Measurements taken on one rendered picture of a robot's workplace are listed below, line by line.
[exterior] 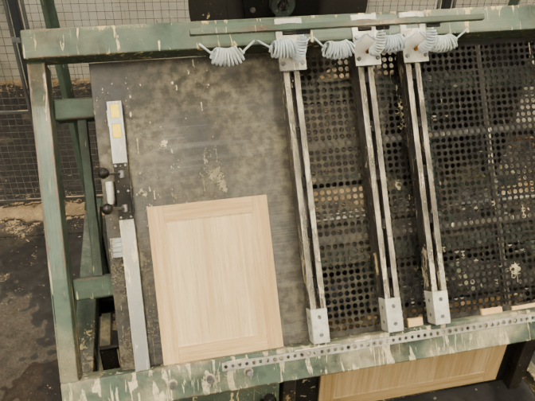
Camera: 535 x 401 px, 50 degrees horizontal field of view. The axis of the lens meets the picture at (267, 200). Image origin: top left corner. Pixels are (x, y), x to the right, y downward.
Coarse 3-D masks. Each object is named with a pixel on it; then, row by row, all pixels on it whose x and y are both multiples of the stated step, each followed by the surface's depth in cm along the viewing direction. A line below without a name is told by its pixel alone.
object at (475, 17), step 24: (288, 24) 193; (312, 24) 195; (336, 24) 196; (360, 24) 198; (384, 24) 199; (408, 24) 203; (216, 48) 195; (288, 48) 203; (336, 48) 201; (384, 48) 205; (432, 48) 209
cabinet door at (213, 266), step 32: (160, 224) 207; (192, 224) 209; (224, 224) 211; (256, 224) 213; (160, 256) 206; (192, 256) 209; (224, 256) 211; (256, 256) 213; (160, 288) 206; (192, 288) 208; (224, 288) 210; (256, 288) 212; (160, 320) 205; (192, 320) 208; (224, 320) 210; (256, 320) 212; (192, 352) 207; (224, 352) 209
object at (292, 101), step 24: (288, 72) 212; (288, 96) 212; (288, 120) 212; (288, 144) 216; (312, 192) 212; (312, 216) 211; (312, 240) 212; (312, 264) 214; (312, 288) 210; (312, 312) 210; (312, 336) 211
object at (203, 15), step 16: (192, 0) 242; (208, 0) 243; (224, 0) 244; (240, 0) 246; (256, 0) 246; (272, 0) 244; (288, 0) 246; (304, 0) 251; (320, 0) 253; (336, 0) 255; (352, 0) 256; (192, 16) 245; (208, 16) 247; (224, 16) 248; (240, 16) 250; (256, 16) 250; (272, 16) 252; (288, 16) 253; (320, 64) 270
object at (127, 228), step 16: (112, 144) 203; (128, 224) 203; (128, 240) 203; (128, 256) 202; (128, 272) 202; (128, 288) 202; (128, 304) 202; (144, 320) 202; (144, 336) 202; (144, 352) 202; (144, 368) 202
